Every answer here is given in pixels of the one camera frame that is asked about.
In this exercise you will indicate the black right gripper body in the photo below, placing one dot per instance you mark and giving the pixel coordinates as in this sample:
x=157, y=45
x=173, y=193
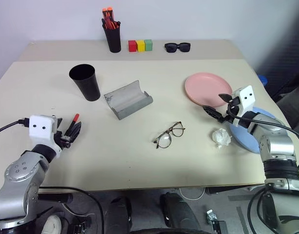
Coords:
x=233, y=107

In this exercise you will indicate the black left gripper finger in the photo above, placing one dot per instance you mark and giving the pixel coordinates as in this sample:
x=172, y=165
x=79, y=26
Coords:
x=77, y=129
x=71, y=132

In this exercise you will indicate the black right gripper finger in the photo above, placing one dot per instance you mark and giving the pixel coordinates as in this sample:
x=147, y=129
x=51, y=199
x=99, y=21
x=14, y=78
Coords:
x=226, y=97
x=212, y=111

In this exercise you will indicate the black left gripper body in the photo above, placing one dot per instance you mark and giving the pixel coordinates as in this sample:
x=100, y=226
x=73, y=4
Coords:
x=61, y=140

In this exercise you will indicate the black pen with red cap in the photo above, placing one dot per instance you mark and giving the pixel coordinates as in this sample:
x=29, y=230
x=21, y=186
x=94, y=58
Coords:
x=76, y=119

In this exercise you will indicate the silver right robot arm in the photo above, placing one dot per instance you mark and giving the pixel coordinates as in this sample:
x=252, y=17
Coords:
x=276, y=146

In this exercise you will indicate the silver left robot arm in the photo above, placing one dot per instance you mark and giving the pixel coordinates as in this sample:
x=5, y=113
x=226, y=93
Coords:
x=20, y=170

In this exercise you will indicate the pink plate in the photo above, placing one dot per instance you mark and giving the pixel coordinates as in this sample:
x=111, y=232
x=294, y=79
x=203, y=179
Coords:
x=206, y=89

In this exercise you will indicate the crumpled white paper ball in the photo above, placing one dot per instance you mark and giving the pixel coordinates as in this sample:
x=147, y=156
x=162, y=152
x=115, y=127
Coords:
x=221, y=137

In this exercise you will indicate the blue plate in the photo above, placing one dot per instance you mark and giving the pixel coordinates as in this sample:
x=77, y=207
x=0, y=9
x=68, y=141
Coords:
x=244, y=137

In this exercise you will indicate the blue round lid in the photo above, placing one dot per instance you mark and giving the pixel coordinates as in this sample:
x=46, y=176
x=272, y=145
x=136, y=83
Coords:
x=263, y=80

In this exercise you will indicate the empty black cup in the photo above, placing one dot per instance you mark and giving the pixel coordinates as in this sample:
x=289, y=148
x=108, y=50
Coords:
x=87, y=84

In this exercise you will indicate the tortoiseshell eyeglasses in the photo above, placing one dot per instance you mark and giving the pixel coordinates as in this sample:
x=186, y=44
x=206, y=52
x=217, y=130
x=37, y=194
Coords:
x=169, y=135

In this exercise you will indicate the open grey glasses case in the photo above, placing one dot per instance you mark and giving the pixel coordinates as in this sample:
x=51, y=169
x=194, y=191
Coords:
x=126, y=100

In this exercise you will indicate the black bar under table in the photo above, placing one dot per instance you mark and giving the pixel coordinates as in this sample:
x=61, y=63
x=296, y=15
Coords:
x=57, y=198

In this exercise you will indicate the grey brown fabric seat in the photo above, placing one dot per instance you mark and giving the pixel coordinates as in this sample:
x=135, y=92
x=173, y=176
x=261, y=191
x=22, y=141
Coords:
x=294, y=107

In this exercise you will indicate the black woven chair back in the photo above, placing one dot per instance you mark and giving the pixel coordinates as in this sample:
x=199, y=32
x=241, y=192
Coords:
x=285, y=61

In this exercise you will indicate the black sunglasses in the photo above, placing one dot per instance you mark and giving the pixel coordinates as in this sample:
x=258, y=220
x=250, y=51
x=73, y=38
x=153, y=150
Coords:
x=177, y=47

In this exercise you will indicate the white shoe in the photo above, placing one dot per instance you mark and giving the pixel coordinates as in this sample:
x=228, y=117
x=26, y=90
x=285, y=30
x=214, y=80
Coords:
x=53, y=224

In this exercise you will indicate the green block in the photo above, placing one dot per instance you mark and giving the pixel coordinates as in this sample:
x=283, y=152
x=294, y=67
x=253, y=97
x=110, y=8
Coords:
x=148, y=44

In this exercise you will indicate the black pen holder cup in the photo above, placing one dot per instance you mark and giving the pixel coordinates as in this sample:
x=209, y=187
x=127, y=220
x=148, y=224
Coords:
x=113, y=39

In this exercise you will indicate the yellow block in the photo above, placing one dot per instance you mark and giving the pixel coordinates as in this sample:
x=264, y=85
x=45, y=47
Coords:
x=140, y=45

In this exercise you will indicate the red block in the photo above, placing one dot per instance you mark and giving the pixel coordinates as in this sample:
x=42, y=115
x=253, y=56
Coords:
x=132, y=45

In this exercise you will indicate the large dark rounded shape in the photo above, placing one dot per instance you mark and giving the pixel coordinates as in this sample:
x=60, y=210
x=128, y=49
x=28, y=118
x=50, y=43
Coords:
x=178, y=212

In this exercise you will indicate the black marker pen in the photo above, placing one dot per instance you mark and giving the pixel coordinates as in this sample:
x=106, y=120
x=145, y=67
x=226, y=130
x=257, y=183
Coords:
x=117, y=24

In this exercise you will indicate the small black box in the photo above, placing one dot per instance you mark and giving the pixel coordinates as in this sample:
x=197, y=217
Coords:
x=220, y=227

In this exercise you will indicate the orange capped black pen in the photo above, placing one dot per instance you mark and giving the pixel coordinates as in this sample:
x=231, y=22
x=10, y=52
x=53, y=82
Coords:
x=110, y=12
x=105, y=13

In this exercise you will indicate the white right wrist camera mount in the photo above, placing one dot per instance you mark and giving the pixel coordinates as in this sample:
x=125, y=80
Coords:
x=247, y=97

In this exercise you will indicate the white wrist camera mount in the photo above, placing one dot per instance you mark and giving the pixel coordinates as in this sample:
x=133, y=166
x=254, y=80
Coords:
x=41, y=128
x=247, y=97

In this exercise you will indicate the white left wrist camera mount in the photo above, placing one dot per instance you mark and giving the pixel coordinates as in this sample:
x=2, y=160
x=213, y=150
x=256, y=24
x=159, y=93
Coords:
x=41, y=128

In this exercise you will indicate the metal caster bracket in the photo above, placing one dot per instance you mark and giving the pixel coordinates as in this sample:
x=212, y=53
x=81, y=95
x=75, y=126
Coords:
x=211, y=217

